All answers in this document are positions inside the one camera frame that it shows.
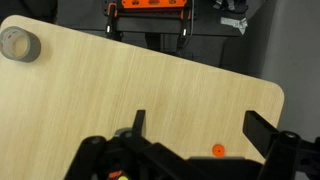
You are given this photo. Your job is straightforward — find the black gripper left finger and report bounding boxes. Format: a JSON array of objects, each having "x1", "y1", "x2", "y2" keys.
[{"x1": 132, "y1": 110, "x2": 146, "y2": 136}]

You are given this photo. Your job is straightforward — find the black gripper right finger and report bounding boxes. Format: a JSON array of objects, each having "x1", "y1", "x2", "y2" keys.
[{"x1": 242, "y1": 110, "x2": 279, "y2": 157}]

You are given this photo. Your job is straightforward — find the orange black tripod clamp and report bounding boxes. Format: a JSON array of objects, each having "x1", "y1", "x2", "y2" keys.
[{"x1": 104, "y1": 0, "x2": 194, "y2": 55}]

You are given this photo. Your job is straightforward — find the grey duct tape roll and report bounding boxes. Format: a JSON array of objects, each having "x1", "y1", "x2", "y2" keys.
[{"x1": 0, "y1": 26, "x2": 41, "y2": 62}]

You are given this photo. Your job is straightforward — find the orange disc with hole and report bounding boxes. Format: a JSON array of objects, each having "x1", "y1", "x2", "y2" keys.
[{"x1": 212, "y1": 144, "x2": 225, "y2": 157}]

